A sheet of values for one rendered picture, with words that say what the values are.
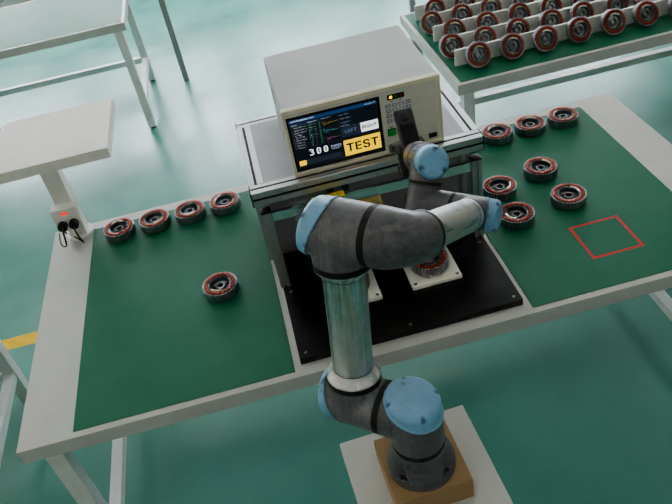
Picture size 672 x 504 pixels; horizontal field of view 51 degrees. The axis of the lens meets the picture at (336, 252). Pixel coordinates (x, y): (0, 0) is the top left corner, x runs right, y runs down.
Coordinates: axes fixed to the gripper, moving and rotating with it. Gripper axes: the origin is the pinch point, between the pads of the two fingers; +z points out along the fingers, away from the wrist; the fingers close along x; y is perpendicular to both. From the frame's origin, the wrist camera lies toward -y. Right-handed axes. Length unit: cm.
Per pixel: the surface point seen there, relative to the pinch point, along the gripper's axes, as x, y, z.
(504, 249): 28, 41, 15
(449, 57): 56, -16, 134
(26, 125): -109, -29, 57
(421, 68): 11.4, -17.3, 6.6
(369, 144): -7.0, -0.6, 7.5
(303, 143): -24.9, -5.4, 5.2
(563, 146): 68, 22, 56
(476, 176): 22.3, 16.5, 11.6
